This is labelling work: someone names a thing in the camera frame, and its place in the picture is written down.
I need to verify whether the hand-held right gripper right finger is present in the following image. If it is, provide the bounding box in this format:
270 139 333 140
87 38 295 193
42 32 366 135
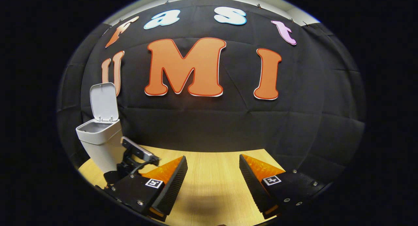
239 154 327 219

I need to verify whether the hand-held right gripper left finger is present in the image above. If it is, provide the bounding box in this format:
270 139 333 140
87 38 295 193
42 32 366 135
96 156 188 222

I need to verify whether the white desktop garbage bin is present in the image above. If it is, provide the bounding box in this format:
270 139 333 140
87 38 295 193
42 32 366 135
76 83 126 174

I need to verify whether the wooden desktop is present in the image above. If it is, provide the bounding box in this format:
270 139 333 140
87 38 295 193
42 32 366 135
78 145 286 226

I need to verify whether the black backdrop cloth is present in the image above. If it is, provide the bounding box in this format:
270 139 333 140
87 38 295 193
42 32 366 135
56 0 366 187

